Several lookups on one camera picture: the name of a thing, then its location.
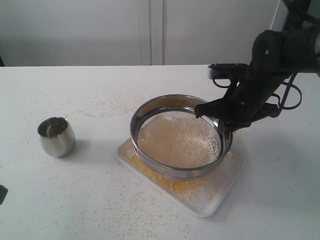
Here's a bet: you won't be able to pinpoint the stainless steel cup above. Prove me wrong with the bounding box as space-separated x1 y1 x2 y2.
37 116 76 158

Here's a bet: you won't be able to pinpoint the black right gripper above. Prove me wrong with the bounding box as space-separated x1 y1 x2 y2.
194 63 280 133

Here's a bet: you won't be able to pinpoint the white cabinet doors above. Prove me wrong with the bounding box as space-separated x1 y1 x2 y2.
0 0 287 66

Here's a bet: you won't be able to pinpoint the round steel mesh sieve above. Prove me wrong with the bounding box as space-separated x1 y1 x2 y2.
129 94 234 179

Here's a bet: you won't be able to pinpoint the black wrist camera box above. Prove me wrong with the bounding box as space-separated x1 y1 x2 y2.
207 63 249 80

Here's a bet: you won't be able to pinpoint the white plastic tray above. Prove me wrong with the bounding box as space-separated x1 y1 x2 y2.
117 139 245 218

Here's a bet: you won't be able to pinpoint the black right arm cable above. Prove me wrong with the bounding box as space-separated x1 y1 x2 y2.
212 57 320 111

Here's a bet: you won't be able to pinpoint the yellow sieved millet grains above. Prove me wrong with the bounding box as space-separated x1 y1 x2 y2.
120 146 228 203

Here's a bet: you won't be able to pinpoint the yellow grain mixture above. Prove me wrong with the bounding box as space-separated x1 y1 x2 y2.
138 115 221 168

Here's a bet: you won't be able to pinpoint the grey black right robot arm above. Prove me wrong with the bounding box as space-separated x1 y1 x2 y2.
194 0 320 132

